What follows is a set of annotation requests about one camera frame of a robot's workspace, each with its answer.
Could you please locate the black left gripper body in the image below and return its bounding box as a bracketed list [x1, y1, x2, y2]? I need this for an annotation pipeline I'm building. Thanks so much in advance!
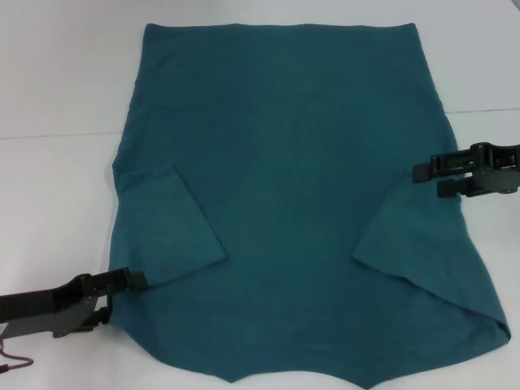
[0, 279, 111, 341]

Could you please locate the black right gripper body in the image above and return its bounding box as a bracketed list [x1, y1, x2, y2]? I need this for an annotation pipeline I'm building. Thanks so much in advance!
[466, 141, 520, 199]

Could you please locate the teal blue t-shirt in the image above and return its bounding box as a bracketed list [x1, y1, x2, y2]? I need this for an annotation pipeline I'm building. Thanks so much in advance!
[107, 22, 512, 385]

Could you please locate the left arm cable with plug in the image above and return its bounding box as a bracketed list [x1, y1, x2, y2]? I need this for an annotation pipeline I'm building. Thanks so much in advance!
[0, 340, 34, 373]

